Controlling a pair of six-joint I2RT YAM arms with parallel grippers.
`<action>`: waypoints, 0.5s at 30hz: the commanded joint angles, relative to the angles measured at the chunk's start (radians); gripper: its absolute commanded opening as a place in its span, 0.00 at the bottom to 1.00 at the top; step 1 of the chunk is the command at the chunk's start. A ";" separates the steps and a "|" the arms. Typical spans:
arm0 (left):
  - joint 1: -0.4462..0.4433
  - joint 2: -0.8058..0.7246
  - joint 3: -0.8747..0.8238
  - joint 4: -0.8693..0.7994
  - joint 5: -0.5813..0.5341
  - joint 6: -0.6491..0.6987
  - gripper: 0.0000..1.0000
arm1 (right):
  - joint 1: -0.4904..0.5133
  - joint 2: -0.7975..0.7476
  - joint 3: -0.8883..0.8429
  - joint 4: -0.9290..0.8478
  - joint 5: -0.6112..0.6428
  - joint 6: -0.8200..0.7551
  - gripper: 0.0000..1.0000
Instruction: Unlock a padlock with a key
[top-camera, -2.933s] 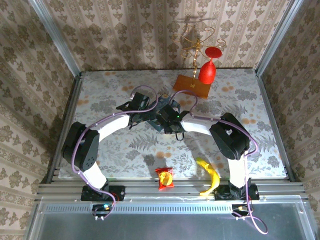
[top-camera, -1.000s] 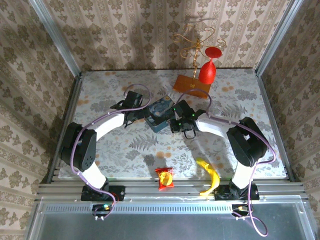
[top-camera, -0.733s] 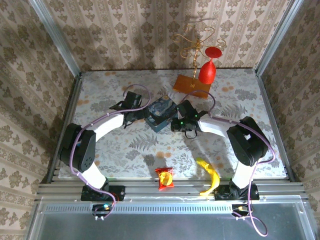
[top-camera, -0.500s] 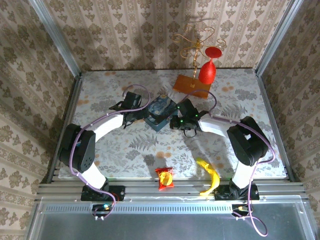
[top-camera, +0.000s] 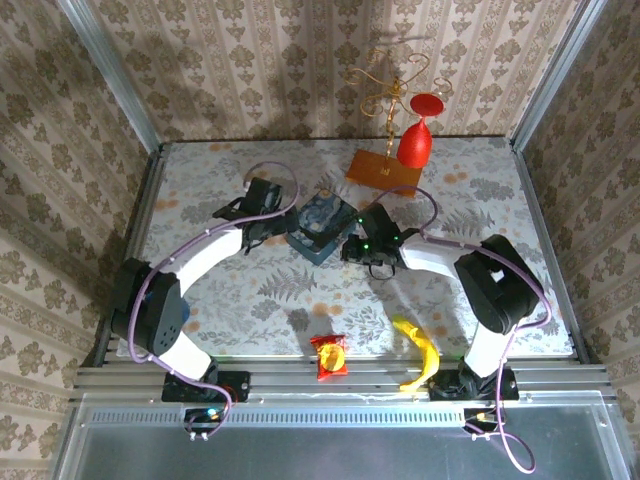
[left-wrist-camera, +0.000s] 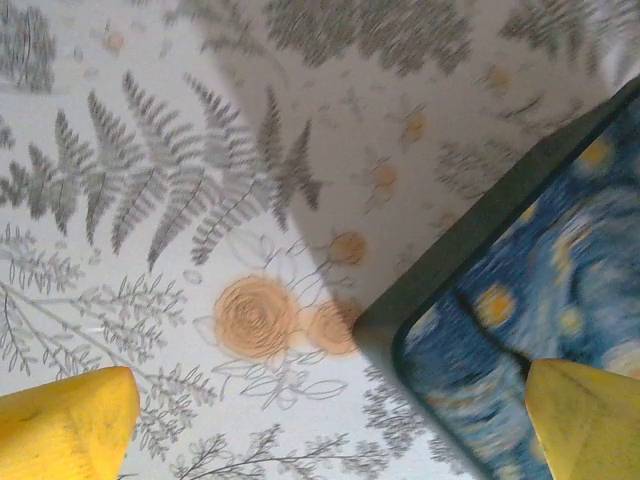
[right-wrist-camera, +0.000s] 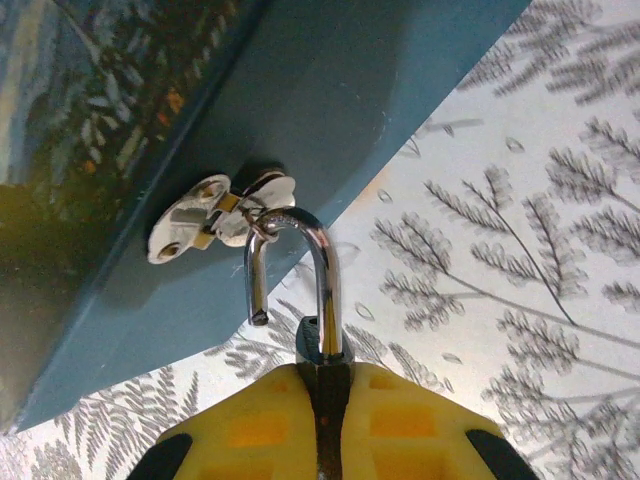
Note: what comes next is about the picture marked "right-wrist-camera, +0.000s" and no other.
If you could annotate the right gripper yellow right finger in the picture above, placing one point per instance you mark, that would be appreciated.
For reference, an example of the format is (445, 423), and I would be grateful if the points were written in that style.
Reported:
(415, 430)

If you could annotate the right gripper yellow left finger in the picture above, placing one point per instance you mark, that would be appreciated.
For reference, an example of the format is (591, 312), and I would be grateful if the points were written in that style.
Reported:
(250, 430)

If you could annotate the padlock with chrome shackle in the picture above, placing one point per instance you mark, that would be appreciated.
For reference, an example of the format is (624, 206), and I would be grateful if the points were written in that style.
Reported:
(332, 280)

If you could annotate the blue box with painting print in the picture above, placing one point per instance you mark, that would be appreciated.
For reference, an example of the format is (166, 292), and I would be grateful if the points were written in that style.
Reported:
(300, 100)

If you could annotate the silver hasp latch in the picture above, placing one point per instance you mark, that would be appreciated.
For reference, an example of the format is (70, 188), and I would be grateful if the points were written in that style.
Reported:
(187, 220)

